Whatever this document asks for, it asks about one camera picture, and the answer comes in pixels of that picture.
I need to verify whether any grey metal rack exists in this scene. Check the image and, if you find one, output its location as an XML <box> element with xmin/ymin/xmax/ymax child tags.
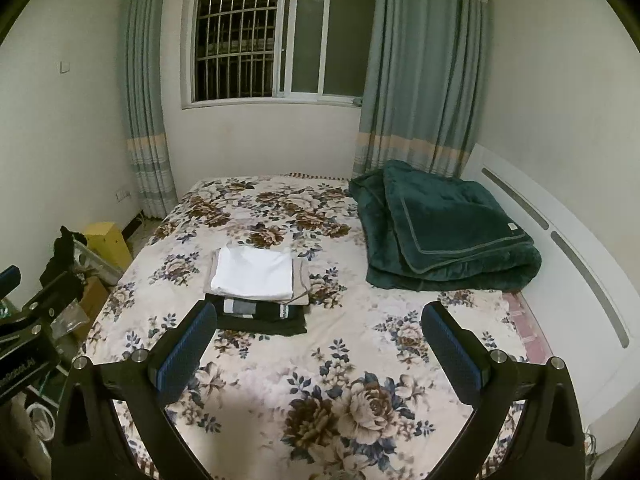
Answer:
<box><xmin>75</xmin><ymin>240</ymin><xmax>123</xmax><ymax>283</ymax></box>

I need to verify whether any bed with floral sheet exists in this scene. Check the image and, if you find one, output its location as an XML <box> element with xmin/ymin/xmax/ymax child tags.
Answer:
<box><xmin>75</xmin><ymin>172</ymin><xmax>551</xmax><ymax>480</ymax></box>

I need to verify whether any white headboard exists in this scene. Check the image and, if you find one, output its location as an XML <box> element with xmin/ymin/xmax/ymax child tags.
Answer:
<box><xmin>462</xmin><ymin>142</ymin><xmax>640</xmax><ymax>426</ymax></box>

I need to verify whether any folded beige shirt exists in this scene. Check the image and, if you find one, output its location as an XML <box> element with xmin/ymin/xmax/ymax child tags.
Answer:
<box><xmin>204</xmin><ymin>250</ymin><xmax>312</xmax><ymax>307</ymax></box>

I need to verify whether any cardboard box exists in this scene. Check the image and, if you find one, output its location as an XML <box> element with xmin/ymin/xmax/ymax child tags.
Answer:
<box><xmin>77</xmin><ymin>277</ymin><xmax>111</xmax><ymax>328</ymax></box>

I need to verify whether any clear plastic bag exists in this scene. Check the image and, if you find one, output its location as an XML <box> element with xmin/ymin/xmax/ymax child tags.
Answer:
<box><xmin>50</xmin><ymin>302</ymin><xmax>90</xmax><ymax>338</ymax></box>

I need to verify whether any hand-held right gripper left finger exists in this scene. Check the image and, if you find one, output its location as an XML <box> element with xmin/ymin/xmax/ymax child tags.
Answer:
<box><xmin>50</xmin><ymin>301</ymin><xmax>218</xmax><ymax>480</ymax></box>

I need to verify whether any black cloth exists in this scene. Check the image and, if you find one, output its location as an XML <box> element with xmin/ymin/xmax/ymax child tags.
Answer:
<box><xmin>40</xmin><ymin>226</ymin><xmax>88</xmax><ymax>286</ymax></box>

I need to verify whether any yellow box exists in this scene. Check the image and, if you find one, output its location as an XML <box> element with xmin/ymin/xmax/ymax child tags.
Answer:
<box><xmin>82</xmin><ymin>222</ymin><xmax>133</xmax><ymax>271</ymax></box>

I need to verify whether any folded black garment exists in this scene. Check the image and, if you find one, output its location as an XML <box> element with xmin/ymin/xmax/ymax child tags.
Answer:
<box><xmin>205</xmin><ymin>294</ymin><xmax>307</xmax><ymax>337</ymax></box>

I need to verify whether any green curtain with beige band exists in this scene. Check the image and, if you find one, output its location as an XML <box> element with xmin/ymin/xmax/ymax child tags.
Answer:
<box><xmin>351</xmin><ymin>0</ymin><xmax>493</xmax><ymax>181</ymax></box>
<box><xmin>117</xmin><ymin>0</ymin><xmax>178</xmax><ymax>218</ymax></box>

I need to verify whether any dark green blanket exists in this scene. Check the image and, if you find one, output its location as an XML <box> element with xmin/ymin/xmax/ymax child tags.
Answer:
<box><xmin>348</xmin><ymin>160</ymin><xmax>542</xmax><ymax>293</ymax></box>

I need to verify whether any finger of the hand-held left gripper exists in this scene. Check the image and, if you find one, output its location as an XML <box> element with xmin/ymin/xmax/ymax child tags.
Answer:
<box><xmin>0</xmin><ymin>266</ymin><xmax>22</xmax><ymax>301</ymax></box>
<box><xmin>0</xmin><ymin>273</ymin><xmax>85</xmax><ymax>346</ymax></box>

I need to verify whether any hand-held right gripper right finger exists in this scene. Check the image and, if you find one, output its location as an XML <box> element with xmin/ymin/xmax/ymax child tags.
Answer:
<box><xmin>421</xmin><ymin>301</ymin><xmax>586</xmax><ymax>480</ymax></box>

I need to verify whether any barred window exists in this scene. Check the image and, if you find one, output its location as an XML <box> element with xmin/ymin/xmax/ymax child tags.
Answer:
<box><xmin>181</xmin><ymin>0</ymin><xmax>379</xmax><ymax>110</ymax></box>

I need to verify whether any white t-shirt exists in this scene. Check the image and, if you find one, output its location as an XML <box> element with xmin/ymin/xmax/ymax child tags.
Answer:
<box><xmin>210</xmin><ymin>246</ymin><xmax>294</xmax><ymax>301</ymax></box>

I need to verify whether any pink checked under sheet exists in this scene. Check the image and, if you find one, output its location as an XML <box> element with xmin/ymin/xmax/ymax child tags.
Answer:
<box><xmin>500</xmin><ymin>292</ymin><xmax>551</xmax><ymax>356</ymax></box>

